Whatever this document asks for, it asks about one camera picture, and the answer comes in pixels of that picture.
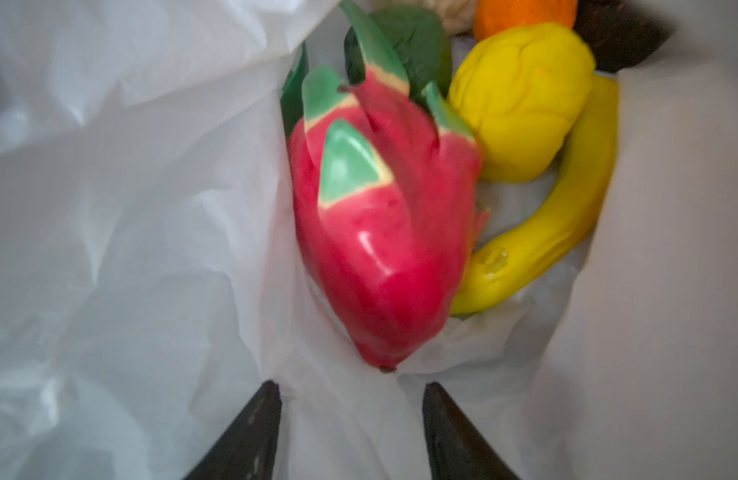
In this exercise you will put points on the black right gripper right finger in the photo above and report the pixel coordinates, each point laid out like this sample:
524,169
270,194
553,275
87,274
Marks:
456,449

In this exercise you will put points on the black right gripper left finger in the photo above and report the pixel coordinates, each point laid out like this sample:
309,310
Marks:
246,450

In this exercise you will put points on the yellow banana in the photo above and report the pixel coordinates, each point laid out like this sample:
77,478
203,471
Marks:
514,259

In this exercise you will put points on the white plastic bag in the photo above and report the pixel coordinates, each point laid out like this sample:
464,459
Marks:
150,279

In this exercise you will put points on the pink dragon fruit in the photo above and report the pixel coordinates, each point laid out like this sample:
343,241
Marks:
384,198

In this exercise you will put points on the yellow lemon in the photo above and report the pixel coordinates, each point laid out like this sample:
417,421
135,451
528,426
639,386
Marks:
520,91

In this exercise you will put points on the orange fruit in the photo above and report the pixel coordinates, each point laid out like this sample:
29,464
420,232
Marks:
495,16

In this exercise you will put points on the green avocado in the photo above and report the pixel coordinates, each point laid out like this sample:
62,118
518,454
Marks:
423,46

